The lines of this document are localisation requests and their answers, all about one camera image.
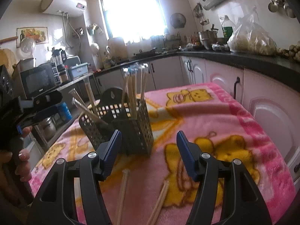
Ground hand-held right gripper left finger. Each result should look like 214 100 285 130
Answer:
25 129 123 225

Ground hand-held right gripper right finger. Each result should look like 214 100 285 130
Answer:
176 130 273 225

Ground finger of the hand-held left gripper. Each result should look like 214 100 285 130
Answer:
20 90 63 112
17 105 59 128

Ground black perforated utensil holder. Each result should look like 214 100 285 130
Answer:
78 87 154 157

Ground long wooden chopstick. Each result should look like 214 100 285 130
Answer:
68 88 109 125
84 78 98 114
71 98 104 122
145 180 168 225
116 169 130 225
150 183 170 225

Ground group of wooden chopsticks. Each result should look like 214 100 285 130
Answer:
121 63 149 120

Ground hanging kitchen utensils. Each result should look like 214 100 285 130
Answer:
193 2 209 26

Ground person's left hand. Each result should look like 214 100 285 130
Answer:
13 126 33 183

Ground glass jar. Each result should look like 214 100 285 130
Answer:
39 117 57 141

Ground black microwave oven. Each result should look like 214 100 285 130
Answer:
20 62 59 99

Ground blue can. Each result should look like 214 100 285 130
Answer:
57 102 72 122

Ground grey storage shelf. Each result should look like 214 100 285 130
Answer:
30 71 99 150

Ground blender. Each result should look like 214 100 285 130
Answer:
52 49 68 82

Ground blue and white storage box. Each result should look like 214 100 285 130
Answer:
68 63 89 80

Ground wooden cutting board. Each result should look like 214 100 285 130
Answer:
0 49 17 75

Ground pink printed blanket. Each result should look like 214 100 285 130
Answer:
30 82 297 225

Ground framed fruit picture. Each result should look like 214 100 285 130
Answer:
16 27 48 45

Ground white kitchen cabinets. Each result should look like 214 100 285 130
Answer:
94 56 300 176

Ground white water heater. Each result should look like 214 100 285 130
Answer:
40 0 87 18

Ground cluster of condiment bottles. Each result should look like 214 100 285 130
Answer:
183 35 200 50

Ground metal dish rack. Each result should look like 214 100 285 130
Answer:
164 34 182 50

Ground steel pot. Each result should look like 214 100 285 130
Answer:
198 29 219 50

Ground kitchen window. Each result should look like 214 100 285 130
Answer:
98 0 167 43

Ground oil bottle with green label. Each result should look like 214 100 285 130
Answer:
221 15 235 38

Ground clear plastic bag of food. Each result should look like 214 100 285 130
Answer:
227 5 278 56

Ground round dark strainer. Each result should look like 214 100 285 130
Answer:
170 13 187 29

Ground pile of ginger roots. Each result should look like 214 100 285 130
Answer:
278 40 300 62

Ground water heater hoses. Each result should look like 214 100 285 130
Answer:
61 11 82 50

